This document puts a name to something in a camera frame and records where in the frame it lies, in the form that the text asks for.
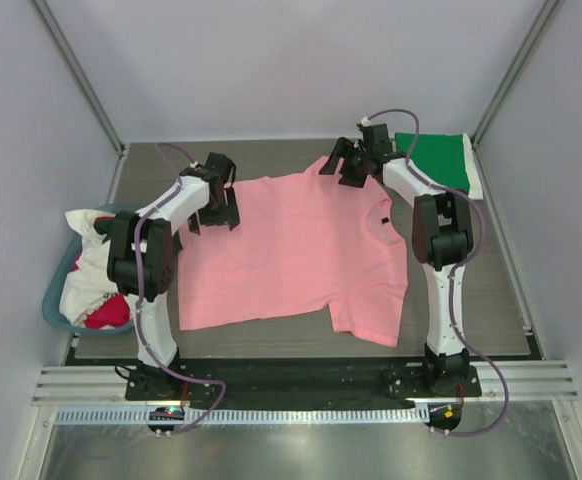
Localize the folded green t-shirt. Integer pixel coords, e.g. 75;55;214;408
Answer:
411;134;470;193

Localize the aluminium frame post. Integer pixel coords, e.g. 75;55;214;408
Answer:
30;0;125;156
471;0;564;146

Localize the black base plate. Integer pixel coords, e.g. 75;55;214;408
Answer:
114;357;482;411

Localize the red t-shirt in basket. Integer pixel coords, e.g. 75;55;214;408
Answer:
65;253;130;330

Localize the dark green t-shirt in basket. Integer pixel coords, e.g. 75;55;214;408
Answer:
93;217;113;242

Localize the slotted white cable duct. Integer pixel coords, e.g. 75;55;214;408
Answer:
55;404;429;427

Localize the right aluminium frame post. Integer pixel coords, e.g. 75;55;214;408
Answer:
471;0;564;146

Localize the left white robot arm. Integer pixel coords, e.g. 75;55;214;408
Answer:
107;153;240;400

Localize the left aluminium frame post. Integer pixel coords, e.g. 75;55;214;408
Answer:
30;0;125;156

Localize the pink t-shirt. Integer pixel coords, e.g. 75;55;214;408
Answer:
177;159;408;347

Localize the blue laundry basket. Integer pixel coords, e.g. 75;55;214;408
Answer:
42;203;139;336

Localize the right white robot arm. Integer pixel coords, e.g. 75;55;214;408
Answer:
319;117;474;396

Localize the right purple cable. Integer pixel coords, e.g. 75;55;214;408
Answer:
360;109;510;439

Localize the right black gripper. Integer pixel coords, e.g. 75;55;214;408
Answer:
320;137;372;189

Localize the white t-shirt in basket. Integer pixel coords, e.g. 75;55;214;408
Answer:
59;209;131;331

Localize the folded white t-shirt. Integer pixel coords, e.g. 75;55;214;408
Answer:
462;133;484;200

